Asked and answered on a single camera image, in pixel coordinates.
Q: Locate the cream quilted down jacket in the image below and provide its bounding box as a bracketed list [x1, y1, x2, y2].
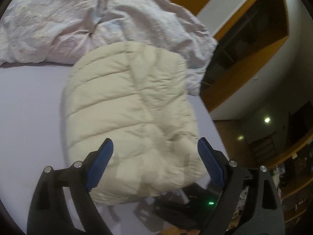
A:
[64, 41, 206, 205]

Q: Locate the dark wooden wardrobe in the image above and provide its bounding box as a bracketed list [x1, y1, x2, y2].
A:
[171, 0, 289, 111]

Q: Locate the floral lilac duvet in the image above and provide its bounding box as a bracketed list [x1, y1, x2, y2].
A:
[1, 0, 217, 96]

